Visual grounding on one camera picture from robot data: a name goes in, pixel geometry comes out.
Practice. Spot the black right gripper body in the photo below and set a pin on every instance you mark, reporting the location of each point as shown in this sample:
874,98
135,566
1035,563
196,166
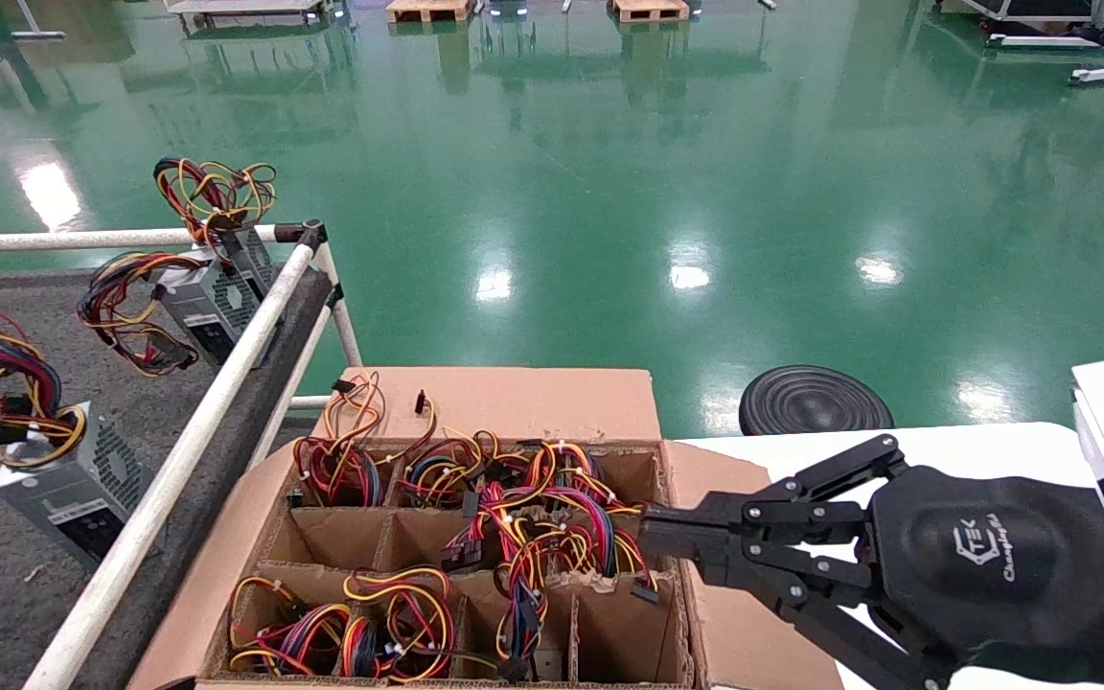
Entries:
993,565

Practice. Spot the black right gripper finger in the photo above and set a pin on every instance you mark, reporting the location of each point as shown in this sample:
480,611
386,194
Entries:
801,565
782,513

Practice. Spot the cardboard box with dividers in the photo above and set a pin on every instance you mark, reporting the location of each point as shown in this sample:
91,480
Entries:
514,402

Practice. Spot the black round ribbed disc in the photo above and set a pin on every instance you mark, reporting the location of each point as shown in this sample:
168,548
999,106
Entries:
811,402

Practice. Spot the wooden pallet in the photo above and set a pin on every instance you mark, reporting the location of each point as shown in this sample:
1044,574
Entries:
427,10
650,10

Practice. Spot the dark equipment case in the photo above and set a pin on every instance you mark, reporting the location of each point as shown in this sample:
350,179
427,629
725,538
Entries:
1041,8

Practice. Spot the grey metal platform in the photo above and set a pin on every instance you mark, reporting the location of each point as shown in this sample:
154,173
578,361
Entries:
245,6

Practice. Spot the black foam rail pad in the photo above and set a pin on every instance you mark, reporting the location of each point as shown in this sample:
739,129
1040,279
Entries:
255,402

